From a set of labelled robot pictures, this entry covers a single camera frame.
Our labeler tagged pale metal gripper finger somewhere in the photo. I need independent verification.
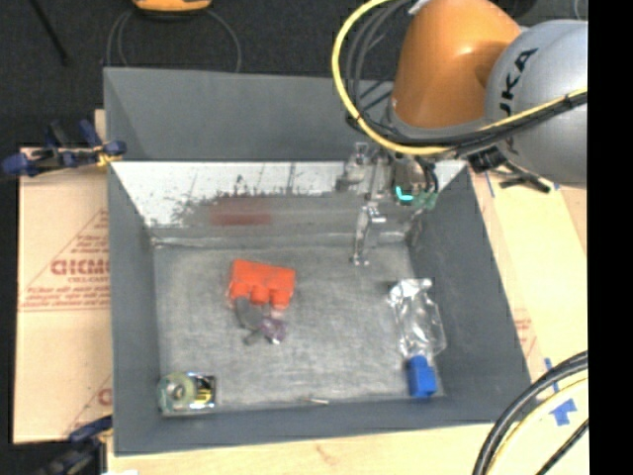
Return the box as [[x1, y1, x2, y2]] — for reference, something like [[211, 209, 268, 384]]
[[334, 142, 370, 191], [350, 204, 389, 267]]

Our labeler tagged clear plastic bottle blue cap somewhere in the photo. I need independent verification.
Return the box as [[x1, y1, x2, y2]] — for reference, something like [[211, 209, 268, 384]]
[[386, 277, 449, 400]]

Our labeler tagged orange toy block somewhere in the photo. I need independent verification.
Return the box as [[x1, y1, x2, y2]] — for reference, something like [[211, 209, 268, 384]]
[[226, 258, 298, 312]]

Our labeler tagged purple clear small piece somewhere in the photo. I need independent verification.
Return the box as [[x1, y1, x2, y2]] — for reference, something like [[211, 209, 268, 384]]
[[260, 313, 289, 345]]

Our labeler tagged grey metal bin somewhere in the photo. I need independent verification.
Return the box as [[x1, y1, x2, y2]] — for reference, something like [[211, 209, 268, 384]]
[[102, 66, 534, 455]]

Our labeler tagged grey small toy piece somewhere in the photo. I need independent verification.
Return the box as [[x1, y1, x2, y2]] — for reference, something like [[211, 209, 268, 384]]
[[233, 297, 267, 346]]

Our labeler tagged brown cardboard board red print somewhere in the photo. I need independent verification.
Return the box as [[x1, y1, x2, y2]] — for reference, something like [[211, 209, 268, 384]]
[[11, 108, 588, 445]]

